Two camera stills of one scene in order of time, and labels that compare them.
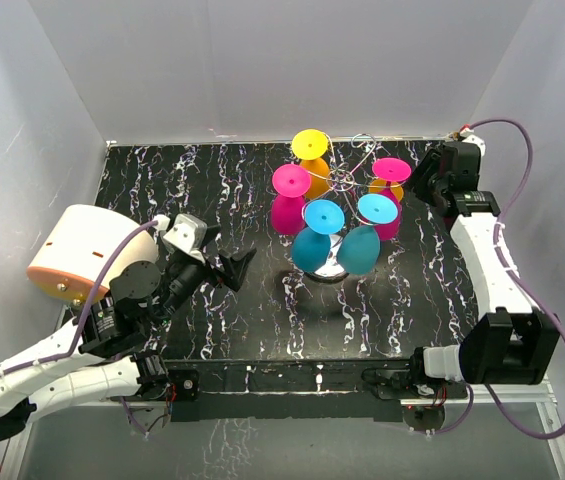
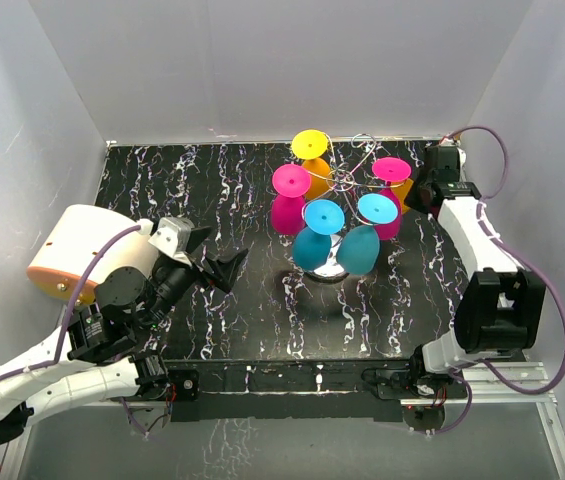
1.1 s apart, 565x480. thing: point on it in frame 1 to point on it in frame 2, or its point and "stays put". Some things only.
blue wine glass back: x=359 y=247 stays put
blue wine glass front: x=310 y=246 stays put
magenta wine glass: x=288 y=208 stays put
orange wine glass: x=380 y=185 to x=401 y=188
